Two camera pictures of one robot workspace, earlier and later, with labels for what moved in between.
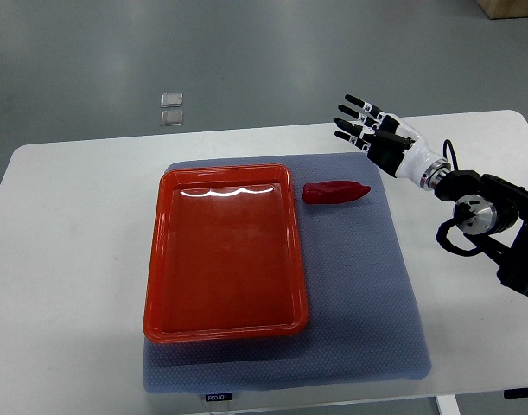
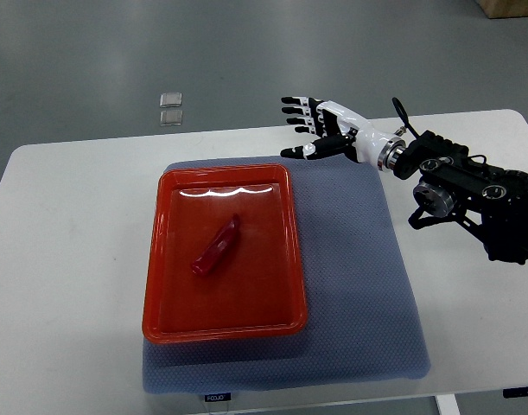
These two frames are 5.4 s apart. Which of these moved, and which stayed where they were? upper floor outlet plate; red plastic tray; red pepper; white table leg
Moved: red pepper
Stayed: red plastic tray; upper floor outlet plate; white table leg
